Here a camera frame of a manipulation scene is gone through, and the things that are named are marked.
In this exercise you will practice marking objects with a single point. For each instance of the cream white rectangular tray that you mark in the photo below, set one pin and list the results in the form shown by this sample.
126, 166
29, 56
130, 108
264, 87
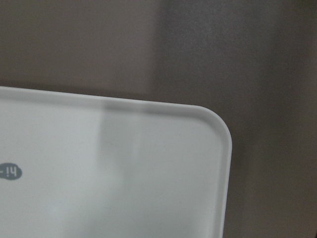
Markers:
80, 166

